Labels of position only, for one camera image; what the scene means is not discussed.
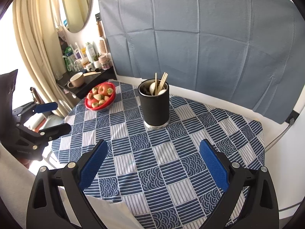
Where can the white pump bottle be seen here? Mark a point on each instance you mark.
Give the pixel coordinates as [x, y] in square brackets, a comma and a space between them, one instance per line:
[90, 52]

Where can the black utensil holder cup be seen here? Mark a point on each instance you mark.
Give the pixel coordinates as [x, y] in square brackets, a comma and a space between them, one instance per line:
[154, 109]

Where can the cream curtain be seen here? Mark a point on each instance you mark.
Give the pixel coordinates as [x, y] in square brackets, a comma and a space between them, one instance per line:
[35, 40]

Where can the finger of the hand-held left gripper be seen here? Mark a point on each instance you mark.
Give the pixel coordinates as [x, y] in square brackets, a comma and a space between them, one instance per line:
[54, 130]
[45, 107]

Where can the green bottle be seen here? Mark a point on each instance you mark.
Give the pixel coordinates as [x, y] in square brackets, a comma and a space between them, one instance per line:
[69, 59]

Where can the pink lidded jar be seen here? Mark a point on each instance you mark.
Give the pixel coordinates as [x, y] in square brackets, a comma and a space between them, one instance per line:
[104, 63]

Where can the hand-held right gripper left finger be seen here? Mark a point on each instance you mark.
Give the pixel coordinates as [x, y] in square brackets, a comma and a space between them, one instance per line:
[93, 164]

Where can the pile of pale strawberries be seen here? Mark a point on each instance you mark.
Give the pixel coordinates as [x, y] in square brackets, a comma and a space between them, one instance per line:
[98, 97]

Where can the wooden hairbrush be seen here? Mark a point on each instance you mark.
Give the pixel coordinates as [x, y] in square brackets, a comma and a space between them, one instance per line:
[102, 45]

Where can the black side table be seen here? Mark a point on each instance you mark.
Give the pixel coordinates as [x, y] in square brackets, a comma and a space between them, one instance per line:
[95, 81]

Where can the red fruit bowl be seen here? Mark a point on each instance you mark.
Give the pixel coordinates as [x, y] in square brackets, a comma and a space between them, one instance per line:
[109, 103]

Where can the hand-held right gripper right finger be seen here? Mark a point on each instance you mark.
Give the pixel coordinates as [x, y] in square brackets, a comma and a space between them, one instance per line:
[214, 167]

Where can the large red apple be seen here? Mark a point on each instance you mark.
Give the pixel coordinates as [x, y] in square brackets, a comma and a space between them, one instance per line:
[103, 90]

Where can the oval wall mirror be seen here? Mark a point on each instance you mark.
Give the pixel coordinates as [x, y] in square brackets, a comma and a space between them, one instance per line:
[76, 4]

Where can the wooden chopstick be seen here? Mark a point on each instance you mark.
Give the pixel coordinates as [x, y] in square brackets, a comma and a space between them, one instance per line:
[156, 81]
[162, 80]
[165, 81]

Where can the beige mug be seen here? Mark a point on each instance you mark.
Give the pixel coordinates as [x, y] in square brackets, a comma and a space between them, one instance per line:
[76, 80]

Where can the long white ceramic spoon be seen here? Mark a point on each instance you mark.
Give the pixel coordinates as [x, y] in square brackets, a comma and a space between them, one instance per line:
[162, 92]

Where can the blue-grey backdrop cloth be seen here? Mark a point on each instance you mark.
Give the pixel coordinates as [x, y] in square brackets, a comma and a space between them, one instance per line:
[202, 40]

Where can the person's white clothing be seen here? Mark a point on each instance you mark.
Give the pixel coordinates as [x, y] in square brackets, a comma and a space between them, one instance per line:
[14, 183]

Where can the small potted cactus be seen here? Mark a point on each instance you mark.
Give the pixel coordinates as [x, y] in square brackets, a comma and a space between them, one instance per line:
[96, 62]

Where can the black clamp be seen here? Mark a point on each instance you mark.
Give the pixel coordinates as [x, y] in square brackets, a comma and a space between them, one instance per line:
[291, 118]

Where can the wooden stick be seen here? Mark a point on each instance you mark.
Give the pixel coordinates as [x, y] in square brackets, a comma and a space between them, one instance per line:
[91, 73]

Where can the blue patterned tablecloth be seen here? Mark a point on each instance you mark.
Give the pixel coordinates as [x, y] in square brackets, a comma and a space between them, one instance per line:
[154, 159]

